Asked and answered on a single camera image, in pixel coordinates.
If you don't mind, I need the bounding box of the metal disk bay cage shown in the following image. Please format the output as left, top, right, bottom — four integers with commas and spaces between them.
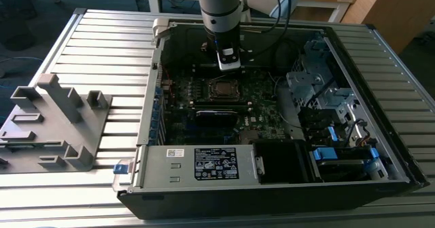
284, 36, 362, 111

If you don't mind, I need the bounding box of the grey power supply unit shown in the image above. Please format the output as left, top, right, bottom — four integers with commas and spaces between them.
133, 144, 260, 188

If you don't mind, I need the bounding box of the hard disk in blue carrier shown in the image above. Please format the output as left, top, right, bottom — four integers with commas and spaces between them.
310, 146, 380, 183

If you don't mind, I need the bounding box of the black graphics card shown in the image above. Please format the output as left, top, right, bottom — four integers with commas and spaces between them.
193, 108, 241, 133

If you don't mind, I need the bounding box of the black wire bundle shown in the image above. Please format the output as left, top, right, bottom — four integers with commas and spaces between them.
348, 118, 370, 149

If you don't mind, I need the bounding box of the blue power supply latch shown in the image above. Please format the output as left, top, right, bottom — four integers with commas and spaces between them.
113, 163, 132, 175

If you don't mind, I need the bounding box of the grey parts rack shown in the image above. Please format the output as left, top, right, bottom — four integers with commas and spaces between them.
0, 72, 113, 174

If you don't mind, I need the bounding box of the chipset heatsink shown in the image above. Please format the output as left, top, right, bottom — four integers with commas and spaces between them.
238, 130, 260, 144

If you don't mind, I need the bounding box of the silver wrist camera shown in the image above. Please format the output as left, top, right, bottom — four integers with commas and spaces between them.
216, 47, 242, 72

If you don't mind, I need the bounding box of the metal cage bracket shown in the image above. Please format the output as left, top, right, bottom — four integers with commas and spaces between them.
286, 71, 322, 86

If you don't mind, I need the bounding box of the blue drive latch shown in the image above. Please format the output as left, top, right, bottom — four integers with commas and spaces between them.
325, 126, 341, 143

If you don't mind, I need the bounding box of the black cable loop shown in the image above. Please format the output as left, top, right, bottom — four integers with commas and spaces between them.
272, 38, 304, 70

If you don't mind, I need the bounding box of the black fan shroud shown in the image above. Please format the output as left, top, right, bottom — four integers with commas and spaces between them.
252, 139, 314, 185

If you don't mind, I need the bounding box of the green motherboard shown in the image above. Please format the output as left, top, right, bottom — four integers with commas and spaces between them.
161, 64, 294, 146

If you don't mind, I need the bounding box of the CPU socket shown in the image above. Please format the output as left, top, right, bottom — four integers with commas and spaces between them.
205, 77, 248, 103

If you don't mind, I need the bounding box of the wooden cabinet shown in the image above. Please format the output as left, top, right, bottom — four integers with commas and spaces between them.
341, 0, 435, 54

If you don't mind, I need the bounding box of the grey case latch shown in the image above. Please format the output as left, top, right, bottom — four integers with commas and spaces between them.
150, 18, 177, 45

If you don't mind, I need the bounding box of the blue floor cable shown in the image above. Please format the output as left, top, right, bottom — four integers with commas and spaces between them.
0, 56, 45, 89

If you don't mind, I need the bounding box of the black PC case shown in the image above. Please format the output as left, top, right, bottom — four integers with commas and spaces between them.
114, 18, 430, 221

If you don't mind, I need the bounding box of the red twisted wire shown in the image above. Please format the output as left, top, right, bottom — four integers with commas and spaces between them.
165, 69, 176, 98

